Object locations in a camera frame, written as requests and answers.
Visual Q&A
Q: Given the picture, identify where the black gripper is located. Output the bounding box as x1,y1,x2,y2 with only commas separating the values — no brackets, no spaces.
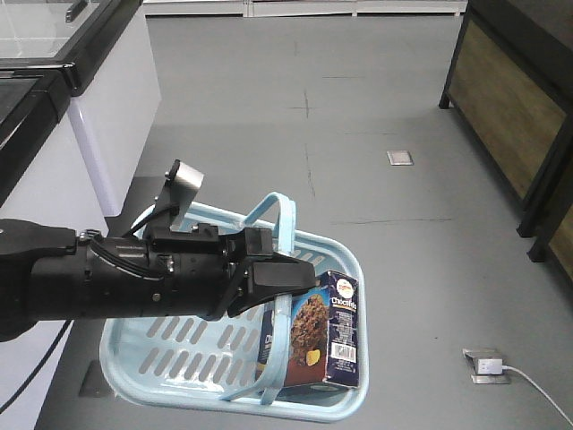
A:
145,223,316,321

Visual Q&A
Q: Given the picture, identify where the light blue plastic basket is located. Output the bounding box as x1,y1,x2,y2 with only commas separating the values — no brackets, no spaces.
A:
99,193,369,423

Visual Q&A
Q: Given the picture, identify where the blue Chocofello cookie box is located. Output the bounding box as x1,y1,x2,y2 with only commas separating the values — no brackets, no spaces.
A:
284,271,359,391

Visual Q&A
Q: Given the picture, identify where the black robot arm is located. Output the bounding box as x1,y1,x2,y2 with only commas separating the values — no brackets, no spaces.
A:
1,219,315,341

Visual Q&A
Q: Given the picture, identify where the closed steel floor plate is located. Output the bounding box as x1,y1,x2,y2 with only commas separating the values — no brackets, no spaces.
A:
78,359,113,399

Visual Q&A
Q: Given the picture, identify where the far steel floor plate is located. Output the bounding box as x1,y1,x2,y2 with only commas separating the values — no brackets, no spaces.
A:
387,150,414,166

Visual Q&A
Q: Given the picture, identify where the open floor socket box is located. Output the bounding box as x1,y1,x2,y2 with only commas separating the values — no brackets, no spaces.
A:
462,348,510,384

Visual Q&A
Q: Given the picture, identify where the near white chest freezer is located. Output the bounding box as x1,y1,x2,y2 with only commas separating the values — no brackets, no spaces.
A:
1,71,107,429

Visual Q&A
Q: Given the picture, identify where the white chest freezer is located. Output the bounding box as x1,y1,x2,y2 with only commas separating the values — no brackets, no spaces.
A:
1,71,107,429
1,1,161,217

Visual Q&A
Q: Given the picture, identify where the white power adapter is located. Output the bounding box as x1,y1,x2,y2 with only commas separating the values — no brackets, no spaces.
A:
474,357,504,376

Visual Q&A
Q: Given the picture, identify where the far white chest freezer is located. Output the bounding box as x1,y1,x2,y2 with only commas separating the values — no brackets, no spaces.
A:
1,1,161,217

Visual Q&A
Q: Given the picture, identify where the white base shelf row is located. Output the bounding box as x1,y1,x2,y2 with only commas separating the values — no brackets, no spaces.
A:
142,0,467,18

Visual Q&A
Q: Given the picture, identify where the wooden black-framed display stand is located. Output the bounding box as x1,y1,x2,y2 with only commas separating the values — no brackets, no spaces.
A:
439,1,572,237

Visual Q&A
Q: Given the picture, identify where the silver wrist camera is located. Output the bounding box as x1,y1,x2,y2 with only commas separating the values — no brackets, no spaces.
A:
155,159,204,231

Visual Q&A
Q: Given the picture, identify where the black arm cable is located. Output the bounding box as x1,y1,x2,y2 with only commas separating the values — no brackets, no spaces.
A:
0,320,73,416

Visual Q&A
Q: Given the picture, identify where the white power cable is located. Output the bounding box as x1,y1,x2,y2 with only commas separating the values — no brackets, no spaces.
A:
503,365,573,425

